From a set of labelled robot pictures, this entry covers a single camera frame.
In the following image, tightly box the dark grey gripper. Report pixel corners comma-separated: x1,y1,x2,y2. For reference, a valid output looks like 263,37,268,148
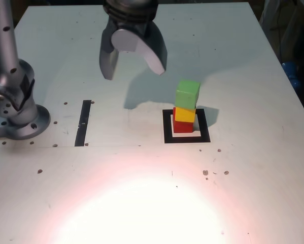
99,17,167,81

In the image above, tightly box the green cube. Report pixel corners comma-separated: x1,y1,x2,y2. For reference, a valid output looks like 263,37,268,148
175,80,201,110

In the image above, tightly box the yellow cube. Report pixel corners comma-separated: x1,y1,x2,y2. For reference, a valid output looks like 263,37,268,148
175,106,197,123

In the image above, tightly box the red cube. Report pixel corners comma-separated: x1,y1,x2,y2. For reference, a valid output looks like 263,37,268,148
173,107,194,134

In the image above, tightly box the black tape square outline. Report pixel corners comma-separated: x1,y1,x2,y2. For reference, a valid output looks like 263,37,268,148
162,108,211,145

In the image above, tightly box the black tape strip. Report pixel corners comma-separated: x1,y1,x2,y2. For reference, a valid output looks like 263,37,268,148
74,100,92,147

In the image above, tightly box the pale object behind table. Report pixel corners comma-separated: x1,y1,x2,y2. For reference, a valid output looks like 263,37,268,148
259,0,299,59

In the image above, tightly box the blue object beside table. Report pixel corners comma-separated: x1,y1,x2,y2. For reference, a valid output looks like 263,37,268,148
281,60,302,89

